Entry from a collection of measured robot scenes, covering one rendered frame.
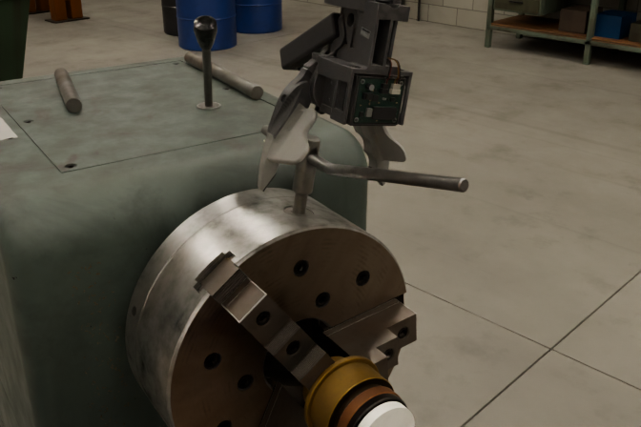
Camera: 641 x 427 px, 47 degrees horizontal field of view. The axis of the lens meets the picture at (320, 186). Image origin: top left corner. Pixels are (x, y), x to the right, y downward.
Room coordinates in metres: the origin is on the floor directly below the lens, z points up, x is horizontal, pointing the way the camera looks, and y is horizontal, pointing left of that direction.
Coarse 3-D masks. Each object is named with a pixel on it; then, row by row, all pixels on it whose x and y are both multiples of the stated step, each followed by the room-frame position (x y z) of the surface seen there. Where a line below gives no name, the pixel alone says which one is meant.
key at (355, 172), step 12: (264, 132) 0.81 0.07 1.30; (312, 156) 0.72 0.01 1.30; (324, 168) 0.69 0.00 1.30; (336, 168) 0.68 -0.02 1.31; (348, 168) 0.66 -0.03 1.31; (360, 168) 0.65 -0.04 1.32; (372, 168) 0.64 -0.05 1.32; (384, 180) 0.62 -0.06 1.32; (396, 180) 0.60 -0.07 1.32; (408, 180) 0.59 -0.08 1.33; (420, 180) 0.58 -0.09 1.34; (432, 180) 0.56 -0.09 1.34; (444, 180) 0.55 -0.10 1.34; (456, 180) 0.54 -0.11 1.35
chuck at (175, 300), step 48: (192, 240) 0.70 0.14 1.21; (240, 240) 0.67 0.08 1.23; (288, 240) 0.67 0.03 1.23; (336, 240) 0.70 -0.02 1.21; (192, 288) 0.64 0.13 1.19; (288, 288) 0.67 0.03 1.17; (336, 288) 0.70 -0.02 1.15; (384, 288) 0.74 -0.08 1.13; (144, 336) 0.65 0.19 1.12; (192, 336) 0.61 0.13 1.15; (240, 336) 0.64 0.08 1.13; (144, 384) 0.65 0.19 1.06; (192, 384) 0.61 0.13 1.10; (240, 384) 0.64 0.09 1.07
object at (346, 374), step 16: (336, 368) 0.60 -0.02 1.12; (352, 368) 0.60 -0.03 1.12; (368, 368) 0.61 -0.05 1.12; (320, 384) 0.59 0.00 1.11; (336, 384) 0.58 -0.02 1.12; (352, 384) 0.58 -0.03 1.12; (368, 384) 0.58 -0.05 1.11; (384, 384) 0.60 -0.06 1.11; (304, 400) 0.62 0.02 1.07; (320, 400) 0.58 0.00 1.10; (336, 400) 0.57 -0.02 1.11; (352, 400) 0.56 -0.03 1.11; (368, 400) 0.56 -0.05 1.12; (384, 400) 0.56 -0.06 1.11; (400, 400) 0.57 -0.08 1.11; (304, 416) 0.58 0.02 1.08; (320, 416) 0.57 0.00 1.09; (336, 416) 0.56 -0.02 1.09; (352, 416) 0.55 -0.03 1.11
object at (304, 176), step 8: (312, 136) 0.74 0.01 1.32; (312, 144) 0.73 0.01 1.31; (312, 152) 0.73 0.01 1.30; (304, 160) 0.72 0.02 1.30; (296, 168) 0.73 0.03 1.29; (304, 168) 0.72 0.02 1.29; (312, 168) 0.73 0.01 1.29; (296, 176) 0.73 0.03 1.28; (304, 176) 0.72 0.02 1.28; (312, 176) 0.73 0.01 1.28; (296, 184) 0.72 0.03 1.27; (304, 184) 0.72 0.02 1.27; (312, 184) 0.73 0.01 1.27; (296, 192) 0.72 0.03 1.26; (304, 192) 0.72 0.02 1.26; (296, 200) 0.73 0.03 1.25; (304, 200) 0.73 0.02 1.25; (296, 208) 0.72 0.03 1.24; (304, 208) 0.73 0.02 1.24
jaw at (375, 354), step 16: (384, 304) 0.74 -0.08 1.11; (400, 304) 0.74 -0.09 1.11; (352, 320) 0.71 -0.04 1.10; (368, 320) 0.71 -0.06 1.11; (384, 320) 0.71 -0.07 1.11; (400, 320) 0.71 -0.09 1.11; (416, 320) 0.72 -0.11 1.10; (320, 336) 0.70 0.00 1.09; (336, 336) 0.68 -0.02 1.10; (352, 336) 0.68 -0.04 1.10; (368, 336) 0.68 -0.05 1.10; (384, 336) 0.68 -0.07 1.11; (400, 336) 0.71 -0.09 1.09; (416, 336) 0.72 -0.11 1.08; (336, 352) 0.67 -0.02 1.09; (352, 352) 0.65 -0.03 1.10; (368, 352) 0.65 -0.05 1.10; (384, 352) 0.67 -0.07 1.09; (384, 368) 0.64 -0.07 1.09
